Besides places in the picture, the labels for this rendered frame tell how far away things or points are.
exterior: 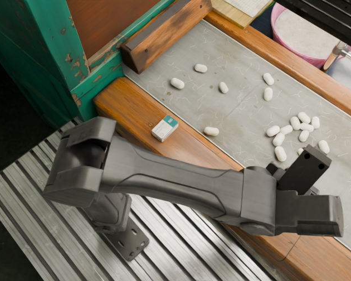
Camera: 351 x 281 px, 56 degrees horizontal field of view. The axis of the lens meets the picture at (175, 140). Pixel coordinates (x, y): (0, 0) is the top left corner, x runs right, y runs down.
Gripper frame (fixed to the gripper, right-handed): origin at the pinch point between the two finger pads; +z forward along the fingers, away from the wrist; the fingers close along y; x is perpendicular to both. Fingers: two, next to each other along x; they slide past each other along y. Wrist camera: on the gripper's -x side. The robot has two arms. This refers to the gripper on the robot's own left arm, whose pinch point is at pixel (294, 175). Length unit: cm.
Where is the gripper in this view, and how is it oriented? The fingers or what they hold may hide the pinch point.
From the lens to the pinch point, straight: 70.4
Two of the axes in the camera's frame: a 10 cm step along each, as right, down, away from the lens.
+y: -7.5, -6.0, 2.8
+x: -4.2, 7.6, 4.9
